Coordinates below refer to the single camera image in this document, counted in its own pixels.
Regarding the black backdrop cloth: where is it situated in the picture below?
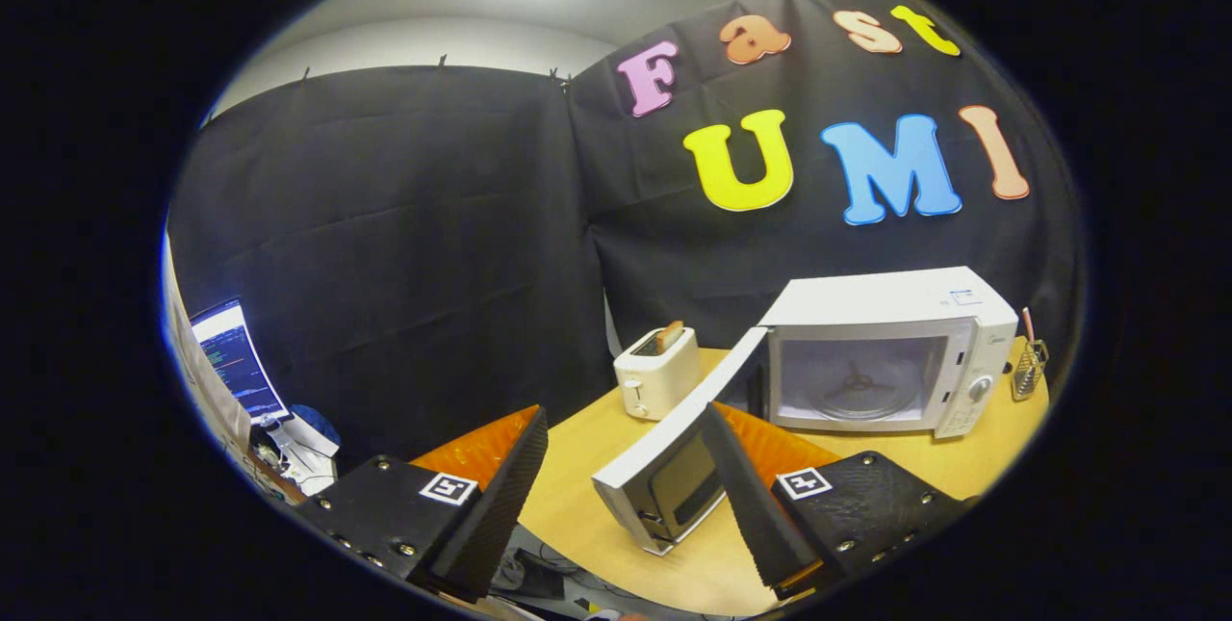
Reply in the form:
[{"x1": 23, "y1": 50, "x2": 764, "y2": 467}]
[{"x1": 166, "y1": 0, "x2": 1084, "y2": 468}]

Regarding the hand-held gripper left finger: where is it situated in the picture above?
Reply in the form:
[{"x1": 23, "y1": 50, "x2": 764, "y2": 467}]
[{"x1": 289, "y1": 406, "x2": 550, "y2": 603}]

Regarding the computer monitor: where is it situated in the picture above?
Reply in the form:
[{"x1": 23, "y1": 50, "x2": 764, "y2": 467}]
[{"x1": 189, "y1": 298, "x2": 292, "y2": 425}]

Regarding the white object with blue top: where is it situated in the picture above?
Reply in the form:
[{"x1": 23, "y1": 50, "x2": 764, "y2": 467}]
[{"x1": 265, "y1": 404, "x2": 340, "y2": 497}]

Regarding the wire mesh holder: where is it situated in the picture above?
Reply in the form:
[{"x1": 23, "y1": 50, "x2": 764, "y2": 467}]
[{"x1": 1011, "y1": 340, "x2": 1050, "y2": 401}]

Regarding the glass turntable plate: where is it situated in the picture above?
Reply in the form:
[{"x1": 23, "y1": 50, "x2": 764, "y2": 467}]
[{"x1": 813, "y1": 366, "x2": 930, "y2": 422}]

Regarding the cream toaster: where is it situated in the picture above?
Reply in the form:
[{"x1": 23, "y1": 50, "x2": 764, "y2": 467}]
[{"x1": 614, "y1": 325, "x2": 702, "y2": 422}]

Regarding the cluttered work desk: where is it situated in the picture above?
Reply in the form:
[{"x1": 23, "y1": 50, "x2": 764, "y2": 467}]
[{"x1": 226, "y1": 428, "x2": 309, "y2": 506}]

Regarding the white microwave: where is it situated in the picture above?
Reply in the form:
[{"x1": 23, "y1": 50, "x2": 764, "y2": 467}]
[{"x1": 591, "y1": 266, "x2": 1019, "y2": 556}]

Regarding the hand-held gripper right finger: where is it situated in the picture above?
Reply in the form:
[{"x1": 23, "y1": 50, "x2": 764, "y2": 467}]
[{"x1": 695, "y1": 402, "x2": 963, "y2": 603}]

